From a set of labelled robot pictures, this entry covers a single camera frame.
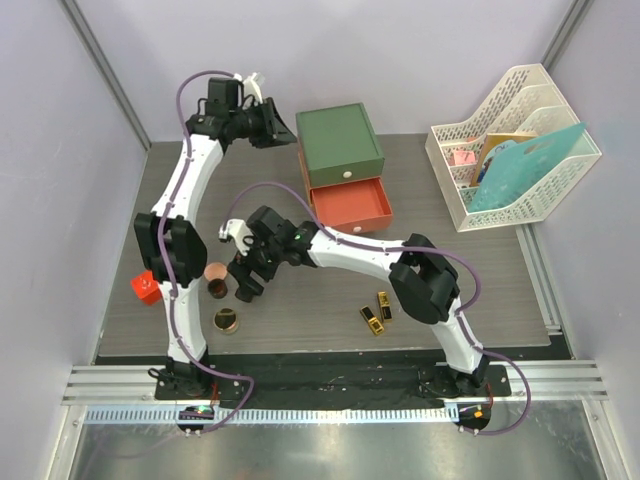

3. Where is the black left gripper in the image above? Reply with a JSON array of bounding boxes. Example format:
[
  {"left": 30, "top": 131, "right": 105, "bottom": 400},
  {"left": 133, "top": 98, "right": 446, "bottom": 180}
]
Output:
[{"left": 230, "top": 98, "right": 297, "bottom": 150}]

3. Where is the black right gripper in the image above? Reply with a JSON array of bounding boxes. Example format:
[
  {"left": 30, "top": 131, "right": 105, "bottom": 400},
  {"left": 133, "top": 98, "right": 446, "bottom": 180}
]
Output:
[{"left": 228, "top": 231, "right": 284, "bottom": 297}]

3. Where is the black square bottle cap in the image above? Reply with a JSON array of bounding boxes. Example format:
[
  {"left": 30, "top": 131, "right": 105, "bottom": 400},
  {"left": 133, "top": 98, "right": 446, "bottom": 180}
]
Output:
[{"left": 235, "top": 286, "right": 263, "bottom": 303}]

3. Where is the green top drawer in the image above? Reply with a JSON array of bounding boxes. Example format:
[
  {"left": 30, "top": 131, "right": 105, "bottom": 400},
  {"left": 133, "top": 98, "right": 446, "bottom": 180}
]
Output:
[{"left": 307, "top": 159, "right": 384, "bottom": 188}]

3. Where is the red drawer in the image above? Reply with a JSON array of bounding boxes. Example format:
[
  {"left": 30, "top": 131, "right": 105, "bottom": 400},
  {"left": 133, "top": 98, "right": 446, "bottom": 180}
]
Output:
[{"left": 309, "top": 177, "right": 393, "bottom": 234}]

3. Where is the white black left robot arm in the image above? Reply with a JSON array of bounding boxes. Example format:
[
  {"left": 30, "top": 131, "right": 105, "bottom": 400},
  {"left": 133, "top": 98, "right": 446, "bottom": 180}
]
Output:
[{"left": 134, "top": 70, "right": 295, "bottom": 400}]

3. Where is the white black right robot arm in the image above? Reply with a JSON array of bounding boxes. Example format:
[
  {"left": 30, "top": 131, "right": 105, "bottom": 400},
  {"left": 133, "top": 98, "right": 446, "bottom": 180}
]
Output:
[{"left": 219, "top": 206, "right": 490, "bottom": 395}]

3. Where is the amber small jar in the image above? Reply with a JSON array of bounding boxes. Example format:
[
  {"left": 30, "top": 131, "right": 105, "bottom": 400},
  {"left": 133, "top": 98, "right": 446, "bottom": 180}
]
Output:
[{"left": 207, "top": 278, "right": 228, "bottom": 299}]

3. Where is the pink round compact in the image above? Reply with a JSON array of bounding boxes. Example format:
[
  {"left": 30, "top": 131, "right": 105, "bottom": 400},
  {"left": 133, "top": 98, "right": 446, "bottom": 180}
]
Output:
[{"left": 203, "top": 262, "right": 228, "bottom": 282}]

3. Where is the gold round compact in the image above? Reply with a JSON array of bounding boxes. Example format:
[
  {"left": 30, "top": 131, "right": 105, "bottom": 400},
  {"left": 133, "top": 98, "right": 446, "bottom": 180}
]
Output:
[{"left": 213, "top": 308, "right": 239, "bottom": 334}]

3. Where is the green drawer cabinet shell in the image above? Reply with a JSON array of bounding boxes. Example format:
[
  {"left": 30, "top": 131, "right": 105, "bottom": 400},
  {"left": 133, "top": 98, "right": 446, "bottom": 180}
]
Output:
[{"left": 296, "top": 103, "right": 385, "bottom": 167}]

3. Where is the red cube block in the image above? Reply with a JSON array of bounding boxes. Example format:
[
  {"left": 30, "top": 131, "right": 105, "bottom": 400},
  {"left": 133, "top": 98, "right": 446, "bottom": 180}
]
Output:
[{"left": 130, "top": 270, "right": 162, "bottom": 306}]

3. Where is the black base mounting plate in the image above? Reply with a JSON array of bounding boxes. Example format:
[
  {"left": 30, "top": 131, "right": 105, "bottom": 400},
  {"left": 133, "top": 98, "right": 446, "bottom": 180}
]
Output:
[{"left": 148, "top": 364, "right": 512, "bottom": 402}]

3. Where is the gold black lipstick left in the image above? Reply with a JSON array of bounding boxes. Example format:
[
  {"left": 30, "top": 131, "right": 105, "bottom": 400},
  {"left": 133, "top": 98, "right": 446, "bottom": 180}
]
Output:
[{"left": 360, "top": 306, "right": 385, "bottom": 336}]

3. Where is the gold black lipstick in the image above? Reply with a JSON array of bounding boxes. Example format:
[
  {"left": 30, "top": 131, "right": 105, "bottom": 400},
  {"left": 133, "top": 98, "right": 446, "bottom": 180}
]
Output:
[
  {"left": 360, "top": 306, "right": 385, "bottom": 336},
  {"left": 377, "top": 291, "right": 393, "bottom": 323}
]

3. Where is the gold black lipstick right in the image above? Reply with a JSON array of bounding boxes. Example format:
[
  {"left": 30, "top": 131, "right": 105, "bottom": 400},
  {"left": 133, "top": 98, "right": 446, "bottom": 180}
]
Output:
[{"left": 377, "top": 291, "right": 393, "bottom": 323}]

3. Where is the pink sticky note pad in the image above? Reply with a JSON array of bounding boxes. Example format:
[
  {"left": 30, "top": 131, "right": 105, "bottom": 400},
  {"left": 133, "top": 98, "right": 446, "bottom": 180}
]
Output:
[{"left": 449, "top": 149, "right": 477, "bottom": 166}]

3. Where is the brown illustrated book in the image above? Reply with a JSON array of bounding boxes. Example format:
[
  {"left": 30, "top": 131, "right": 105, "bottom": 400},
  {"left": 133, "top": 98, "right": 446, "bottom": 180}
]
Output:
[{"left": 470, "top": 132, "right": 537, "bottom": 187}]

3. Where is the teal plastic folder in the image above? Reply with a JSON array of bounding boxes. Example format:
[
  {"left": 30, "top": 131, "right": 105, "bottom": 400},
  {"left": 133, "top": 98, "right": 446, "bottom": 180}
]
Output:
[{"left": 468, "top": 122, "right": 586, "bottom": 213}]

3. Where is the cream perforated file organizer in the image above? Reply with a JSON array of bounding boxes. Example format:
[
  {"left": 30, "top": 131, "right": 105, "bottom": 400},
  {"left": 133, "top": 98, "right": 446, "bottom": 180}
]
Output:
[{"left": 425, "top": 64, "right": 601, "bottom": 232}]

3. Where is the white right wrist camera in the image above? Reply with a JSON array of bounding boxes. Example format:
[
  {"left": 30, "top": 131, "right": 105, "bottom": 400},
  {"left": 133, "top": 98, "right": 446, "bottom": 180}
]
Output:
[{"left": 218, "top": 219, "right": 254, "bottom": 256}]

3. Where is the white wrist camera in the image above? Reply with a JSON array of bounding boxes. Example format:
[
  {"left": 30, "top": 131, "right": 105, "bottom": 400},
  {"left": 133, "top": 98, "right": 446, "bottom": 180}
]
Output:
[
  {"left": 218, "top": 219, "right": 254, "bottom": 256},
  {"left": 233, "top": 72, "right": 265, "bottom": 104}
]

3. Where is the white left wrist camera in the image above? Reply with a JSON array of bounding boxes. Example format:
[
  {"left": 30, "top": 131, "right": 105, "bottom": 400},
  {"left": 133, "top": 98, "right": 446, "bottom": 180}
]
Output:
[{"left": 233, "top": 72, "right": 265, "bottom": 104}]

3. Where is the aluminium front rail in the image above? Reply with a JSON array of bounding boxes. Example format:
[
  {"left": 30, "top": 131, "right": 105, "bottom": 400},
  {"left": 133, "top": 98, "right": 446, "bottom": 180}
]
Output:
[{"left": 63, "top": 360, "right": 608, "bottom": 425}]

